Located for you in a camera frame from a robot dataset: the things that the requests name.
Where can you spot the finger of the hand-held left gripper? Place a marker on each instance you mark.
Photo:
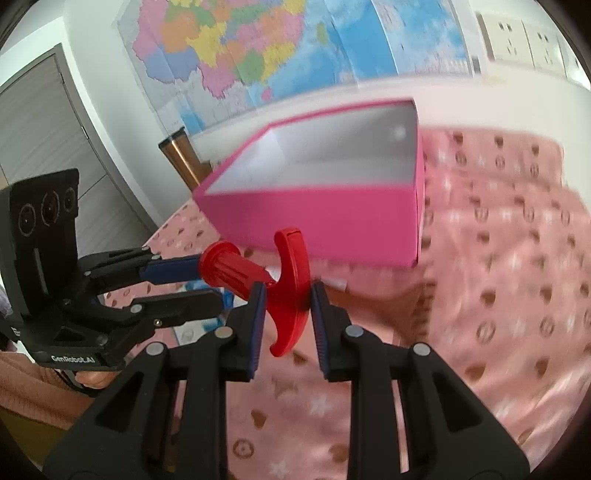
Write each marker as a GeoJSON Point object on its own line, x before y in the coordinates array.
{"type": "Point", "coordinates": [175, 269]}
{"type": "Point", "coordinates": [184, 305]}

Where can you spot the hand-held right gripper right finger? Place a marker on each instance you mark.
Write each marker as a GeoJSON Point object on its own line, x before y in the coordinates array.
{"type": "Point", "coordinates": [317, 323]}

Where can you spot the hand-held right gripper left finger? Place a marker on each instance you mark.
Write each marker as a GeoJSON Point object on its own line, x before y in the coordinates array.
{"type": "Point", "coordinates": [258, 323]}

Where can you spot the pink cardboard box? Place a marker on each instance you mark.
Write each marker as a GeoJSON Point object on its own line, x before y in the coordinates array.
{"type": "Point", "coordinates": [323, 217]}

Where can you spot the person's left forearm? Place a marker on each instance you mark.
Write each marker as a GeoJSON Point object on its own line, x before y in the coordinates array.
{"type": "Point", "coordinates": [32, 390]}

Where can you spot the person's left hand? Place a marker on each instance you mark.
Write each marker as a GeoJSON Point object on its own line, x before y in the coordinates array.
{"type": "Point", "coordinates": [94, 381]}

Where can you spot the white barcode packet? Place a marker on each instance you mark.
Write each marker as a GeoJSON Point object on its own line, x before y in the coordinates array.
{"type": "Point", "coordinates": [198, 333]}

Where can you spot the copper metal tumbler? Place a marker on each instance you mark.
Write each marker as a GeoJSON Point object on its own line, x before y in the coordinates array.
{"type": "Point", "coordinates": [184, 161]}

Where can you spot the grey wardrobe door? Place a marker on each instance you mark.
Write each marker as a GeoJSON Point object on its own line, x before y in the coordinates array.
{"type": "Point", "coordinates": [55, 129]}

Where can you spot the pink printed blanket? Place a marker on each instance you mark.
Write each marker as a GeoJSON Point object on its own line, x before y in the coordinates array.
{"type": "Point", "coordinates": [485, 277]}

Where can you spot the colourful wall map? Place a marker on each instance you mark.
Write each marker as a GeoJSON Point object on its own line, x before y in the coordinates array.
{"type": "Point", "coordinates": [277, 46]}

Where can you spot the white wall socket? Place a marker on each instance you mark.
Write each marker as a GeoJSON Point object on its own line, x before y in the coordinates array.
{"type": "Point", "coordinates": [570, 57]}
{"type": "Point", "coordinates": [505, 39]}
{"type": "Point", "coordinates": [545, 46]}

